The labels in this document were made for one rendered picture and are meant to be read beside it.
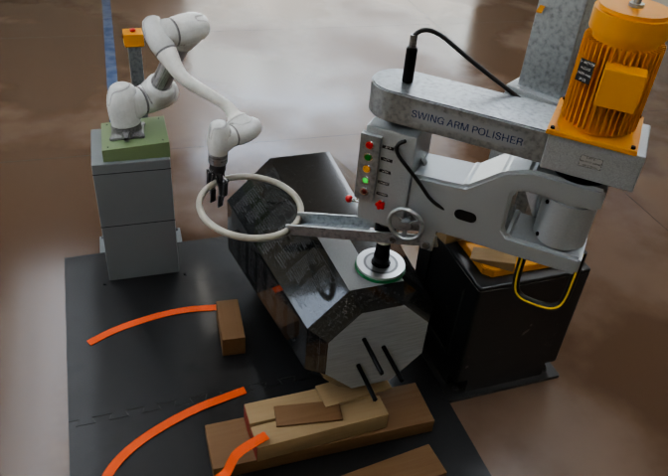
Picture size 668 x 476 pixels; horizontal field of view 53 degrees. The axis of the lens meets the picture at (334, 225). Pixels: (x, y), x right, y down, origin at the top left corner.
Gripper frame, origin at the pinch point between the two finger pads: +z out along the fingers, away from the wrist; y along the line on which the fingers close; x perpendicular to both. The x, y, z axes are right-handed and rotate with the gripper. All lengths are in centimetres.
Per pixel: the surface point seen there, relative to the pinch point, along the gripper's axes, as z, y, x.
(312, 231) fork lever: -14, 58, 2
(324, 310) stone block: 8, 81, -12
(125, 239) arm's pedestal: 59, -62, -10
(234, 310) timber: 71, 11, 5
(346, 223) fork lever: -16, 65, 16
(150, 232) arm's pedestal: 55, -55, 2
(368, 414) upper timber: 59, 109, -5
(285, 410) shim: 60, 81, -29
